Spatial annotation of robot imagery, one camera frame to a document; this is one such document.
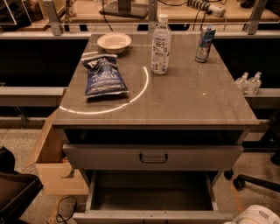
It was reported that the white bowl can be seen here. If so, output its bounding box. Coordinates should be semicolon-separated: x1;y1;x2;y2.
97;32;131;54

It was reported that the white power strip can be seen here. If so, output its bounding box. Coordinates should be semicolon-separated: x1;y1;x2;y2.
186;0;226;18

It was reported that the black monitor stand base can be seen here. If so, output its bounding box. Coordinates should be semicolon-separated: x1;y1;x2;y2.
99;0;149;19

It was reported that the grey top drawer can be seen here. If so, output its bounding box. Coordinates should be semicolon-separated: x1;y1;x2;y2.
63;144;243;171

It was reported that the clear plastic water bottle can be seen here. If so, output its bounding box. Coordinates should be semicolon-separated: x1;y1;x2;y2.
151;14;172;74

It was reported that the black office chair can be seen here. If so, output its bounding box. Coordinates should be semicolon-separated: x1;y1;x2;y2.
0;147;43;224

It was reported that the right sanitizer bottle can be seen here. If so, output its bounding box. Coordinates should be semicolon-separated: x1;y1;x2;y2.
245;72;262;95

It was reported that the black chair base with wheels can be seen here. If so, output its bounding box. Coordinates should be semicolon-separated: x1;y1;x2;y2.
223;170;280;193

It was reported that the cardboard box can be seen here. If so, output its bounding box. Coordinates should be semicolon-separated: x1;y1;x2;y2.
25;112;88;195

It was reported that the blue silver energy drink can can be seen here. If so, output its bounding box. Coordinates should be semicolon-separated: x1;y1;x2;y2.
195;24;216;63

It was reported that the grey drawer cabinet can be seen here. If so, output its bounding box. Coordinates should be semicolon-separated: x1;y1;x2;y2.
52;32;261;224

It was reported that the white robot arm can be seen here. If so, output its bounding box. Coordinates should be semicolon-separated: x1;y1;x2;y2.
224;205;280;224

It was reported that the black floor cable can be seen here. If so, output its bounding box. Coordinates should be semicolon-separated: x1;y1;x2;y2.
55;195;79;224

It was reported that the blue chip bag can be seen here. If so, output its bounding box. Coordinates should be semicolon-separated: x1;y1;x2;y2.
81;54;129;98

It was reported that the grey drawer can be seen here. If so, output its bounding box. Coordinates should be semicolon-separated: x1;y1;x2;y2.
63;144;243;171
73;171;233;224

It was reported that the left sanitizer bottle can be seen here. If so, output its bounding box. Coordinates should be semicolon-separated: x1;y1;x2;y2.
235;72;249;94

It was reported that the sanitizer bottle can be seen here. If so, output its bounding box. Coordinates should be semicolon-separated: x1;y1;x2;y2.
235;72;249;94
245;72;262;95

